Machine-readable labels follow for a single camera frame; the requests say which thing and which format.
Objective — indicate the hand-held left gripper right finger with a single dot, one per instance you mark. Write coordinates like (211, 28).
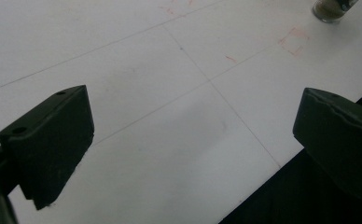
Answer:
(337, 137)

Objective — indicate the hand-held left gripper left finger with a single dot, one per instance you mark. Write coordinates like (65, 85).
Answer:
(50, 140)

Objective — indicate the glass spice jar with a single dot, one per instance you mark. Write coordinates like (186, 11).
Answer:
(331, 9)

